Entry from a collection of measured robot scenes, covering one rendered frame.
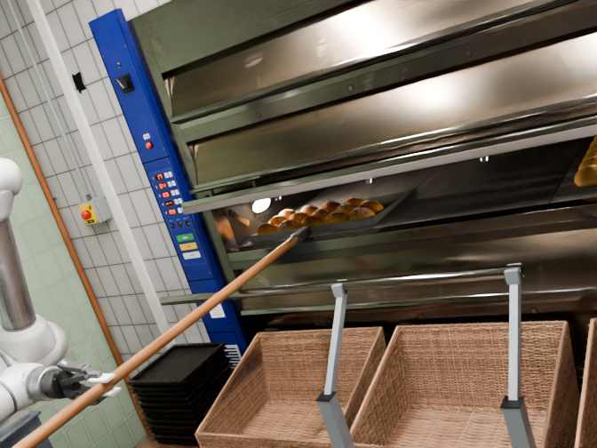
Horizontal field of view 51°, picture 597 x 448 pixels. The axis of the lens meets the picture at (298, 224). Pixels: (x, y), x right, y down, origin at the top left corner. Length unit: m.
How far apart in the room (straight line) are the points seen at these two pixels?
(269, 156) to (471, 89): 0.72
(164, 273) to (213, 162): 0.62
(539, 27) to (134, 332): 2.15
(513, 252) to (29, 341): 1.51
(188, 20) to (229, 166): 0.51
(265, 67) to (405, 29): 0.50
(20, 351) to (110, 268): 0.88
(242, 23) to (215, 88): 0.25
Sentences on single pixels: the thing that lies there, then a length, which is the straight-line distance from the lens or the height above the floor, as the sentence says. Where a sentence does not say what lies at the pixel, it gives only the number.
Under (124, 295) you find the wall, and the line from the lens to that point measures 2.98.
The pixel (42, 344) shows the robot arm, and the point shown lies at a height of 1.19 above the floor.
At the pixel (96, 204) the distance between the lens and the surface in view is 2.77.
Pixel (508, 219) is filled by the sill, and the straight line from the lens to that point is 1.92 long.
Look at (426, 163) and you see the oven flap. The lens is 1.77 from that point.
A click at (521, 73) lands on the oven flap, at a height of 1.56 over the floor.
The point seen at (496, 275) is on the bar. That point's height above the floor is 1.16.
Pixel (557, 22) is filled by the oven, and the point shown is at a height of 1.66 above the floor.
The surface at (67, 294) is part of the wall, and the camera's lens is 3.08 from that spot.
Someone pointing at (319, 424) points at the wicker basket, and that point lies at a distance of 2.31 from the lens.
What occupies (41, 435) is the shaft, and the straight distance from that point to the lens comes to 1.54.
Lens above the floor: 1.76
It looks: 13 degrees down
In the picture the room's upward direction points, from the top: 18 degrees counter-clockwise
